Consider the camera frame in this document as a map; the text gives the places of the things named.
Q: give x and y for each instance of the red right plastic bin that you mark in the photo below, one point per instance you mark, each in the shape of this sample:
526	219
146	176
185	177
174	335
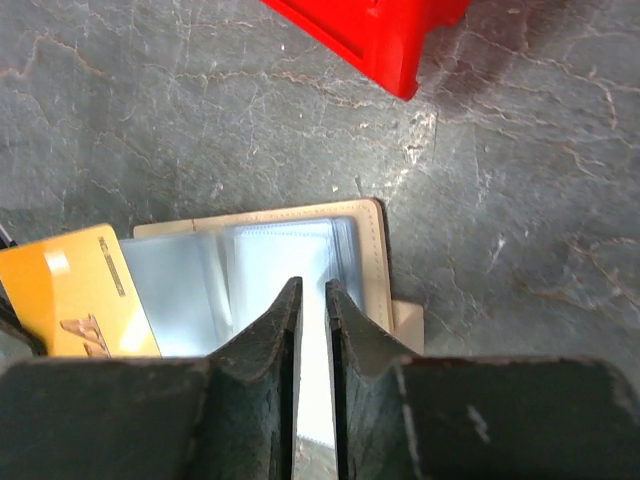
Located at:
383	39

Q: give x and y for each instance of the beige leather card holder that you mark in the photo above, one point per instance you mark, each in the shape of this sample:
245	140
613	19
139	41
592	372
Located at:
202	281

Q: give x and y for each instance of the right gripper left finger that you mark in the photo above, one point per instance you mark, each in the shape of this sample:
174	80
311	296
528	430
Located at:
227	415

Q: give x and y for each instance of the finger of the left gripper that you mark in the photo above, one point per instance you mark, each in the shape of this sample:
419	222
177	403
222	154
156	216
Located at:
11	326

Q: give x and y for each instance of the gold VIP credit card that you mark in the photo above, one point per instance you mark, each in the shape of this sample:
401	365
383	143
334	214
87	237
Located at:
76	294

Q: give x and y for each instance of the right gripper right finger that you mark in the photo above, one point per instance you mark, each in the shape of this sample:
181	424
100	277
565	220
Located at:
399	415

